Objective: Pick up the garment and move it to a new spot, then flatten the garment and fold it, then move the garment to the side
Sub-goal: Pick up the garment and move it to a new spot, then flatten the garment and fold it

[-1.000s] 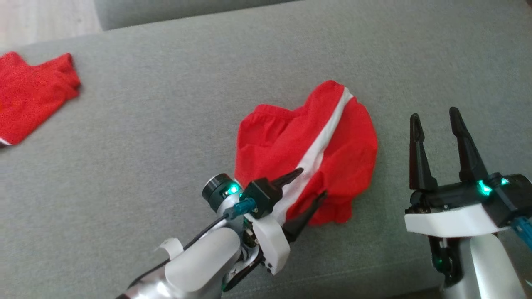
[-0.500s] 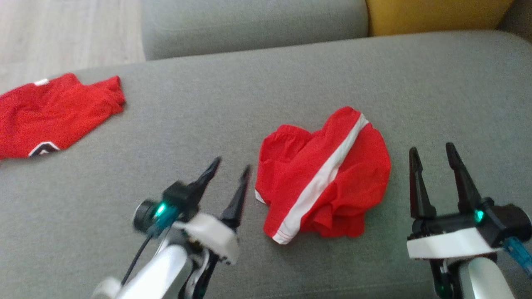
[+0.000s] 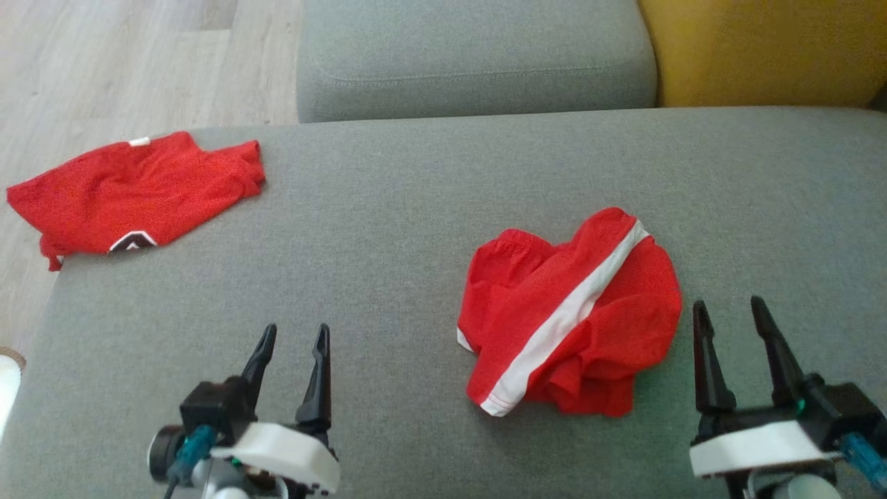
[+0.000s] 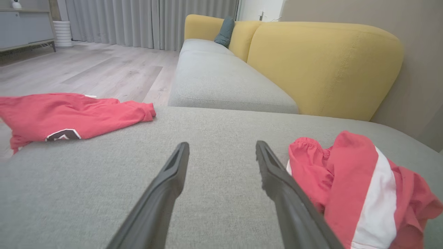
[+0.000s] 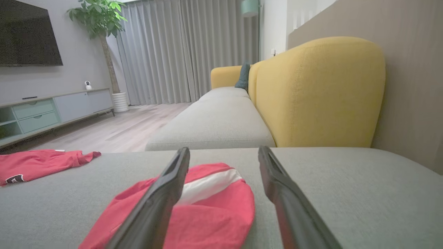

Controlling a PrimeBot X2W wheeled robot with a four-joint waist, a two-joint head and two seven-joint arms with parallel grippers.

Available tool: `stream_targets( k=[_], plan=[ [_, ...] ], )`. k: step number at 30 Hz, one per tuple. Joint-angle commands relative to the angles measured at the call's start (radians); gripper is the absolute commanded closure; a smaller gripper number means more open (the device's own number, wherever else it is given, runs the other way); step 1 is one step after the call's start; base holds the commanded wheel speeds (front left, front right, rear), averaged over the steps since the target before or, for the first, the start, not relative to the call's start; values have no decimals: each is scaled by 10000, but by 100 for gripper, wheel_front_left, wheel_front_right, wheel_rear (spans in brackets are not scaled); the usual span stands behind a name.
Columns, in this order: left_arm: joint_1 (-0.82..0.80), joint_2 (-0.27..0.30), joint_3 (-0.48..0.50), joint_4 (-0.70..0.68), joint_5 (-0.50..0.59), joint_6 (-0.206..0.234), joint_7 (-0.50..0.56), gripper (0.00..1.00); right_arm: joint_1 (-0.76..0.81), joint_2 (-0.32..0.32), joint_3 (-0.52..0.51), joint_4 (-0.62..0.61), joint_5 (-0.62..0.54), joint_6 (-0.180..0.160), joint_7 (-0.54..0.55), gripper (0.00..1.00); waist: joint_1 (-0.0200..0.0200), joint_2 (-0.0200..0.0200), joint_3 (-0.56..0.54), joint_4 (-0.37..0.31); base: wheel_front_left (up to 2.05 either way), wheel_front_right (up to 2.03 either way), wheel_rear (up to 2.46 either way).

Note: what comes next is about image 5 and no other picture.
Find black flat television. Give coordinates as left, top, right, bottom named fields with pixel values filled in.
left=0, top=0, right=64, bottom=67

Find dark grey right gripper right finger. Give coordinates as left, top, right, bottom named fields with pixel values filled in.
left=258, top=146, right=343, bottom=249

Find mint lamp shade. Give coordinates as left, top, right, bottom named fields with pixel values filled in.
left=241, top=0, right=260, bottom=18

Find white ribbed plant pot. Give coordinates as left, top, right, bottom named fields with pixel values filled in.
left=111, top=92, right=129, bottom=113

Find grey pleated curtain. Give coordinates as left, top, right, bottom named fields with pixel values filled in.
left=115, top=0, right=260, bottom=106

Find teal throw pillow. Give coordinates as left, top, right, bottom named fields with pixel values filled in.
left=235, top=63, right=251, bottom=92

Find red shorts with white band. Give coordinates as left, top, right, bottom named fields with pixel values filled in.
left=79, top=163, right=255, bottom=249

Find grey sofa seat cushion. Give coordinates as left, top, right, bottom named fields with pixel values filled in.
left=145, top=86, right=277, bottom=152

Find red jersey with black number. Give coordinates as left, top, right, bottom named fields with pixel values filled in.
left=0, top=149, right=102, bottom=187

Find narrow yellow sofa backrest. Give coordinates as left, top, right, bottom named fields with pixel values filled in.
left=248, top=61, right=264, bottom=107

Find large yellow sofa backrest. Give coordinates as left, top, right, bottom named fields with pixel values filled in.
left=255, top=36, right=386, bottom=148

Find grey and mint TV cabinet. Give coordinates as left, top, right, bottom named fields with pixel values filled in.
left=0, top=88, right=116, bottom=149

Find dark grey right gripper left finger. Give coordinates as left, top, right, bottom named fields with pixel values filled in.
left=106, top=147, right=191, bottom=249

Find green potted tree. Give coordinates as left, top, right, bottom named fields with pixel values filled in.
left=67, top=0, right=128, bottom=94

